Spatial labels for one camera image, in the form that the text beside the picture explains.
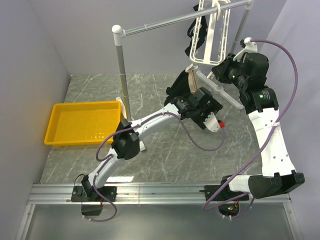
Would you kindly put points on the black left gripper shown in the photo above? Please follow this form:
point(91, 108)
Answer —
point(214, 107)

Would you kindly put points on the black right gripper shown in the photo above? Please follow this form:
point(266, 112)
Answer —
point(220, 70)

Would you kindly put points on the black underwear with beige waistband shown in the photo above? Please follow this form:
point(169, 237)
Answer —
point(180, 87)

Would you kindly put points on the white clip hanger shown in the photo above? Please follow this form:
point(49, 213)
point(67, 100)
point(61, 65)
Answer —
point(209, 34)

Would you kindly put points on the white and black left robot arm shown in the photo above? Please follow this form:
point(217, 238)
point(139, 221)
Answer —
point(126, 145)

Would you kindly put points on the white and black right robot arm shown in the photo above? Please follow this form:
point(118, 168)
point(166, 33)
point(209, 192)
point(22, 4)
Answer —
point(279, 176)

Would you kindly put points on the white and silver drying rack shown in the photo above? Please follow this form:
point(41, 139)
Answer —
point(168, 47)

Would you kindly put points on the yellow plastic tray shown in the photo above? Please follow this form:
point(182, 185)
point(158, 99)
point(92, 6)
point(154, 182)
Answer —
point(82, 123)

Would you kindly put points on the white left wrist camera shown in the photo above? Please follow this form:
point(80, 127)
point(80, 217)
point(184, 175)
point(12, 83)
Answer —
point(211, 123)

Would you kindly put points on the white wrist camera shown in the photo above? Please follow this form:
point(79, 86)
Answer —
point(211, 123)
point(248, 46)

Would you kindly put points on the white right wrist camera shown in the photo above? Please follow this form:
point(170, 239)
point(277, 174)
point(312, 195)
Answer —
point(248, 46)

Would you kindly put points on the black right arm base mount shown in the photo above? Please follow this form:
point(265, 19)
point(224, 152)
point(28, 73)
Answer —
point(224, 195)

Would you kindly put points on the aluminium rail frame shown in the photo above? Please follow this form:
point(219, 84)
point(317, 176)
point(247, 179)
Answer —
point(158, 192)

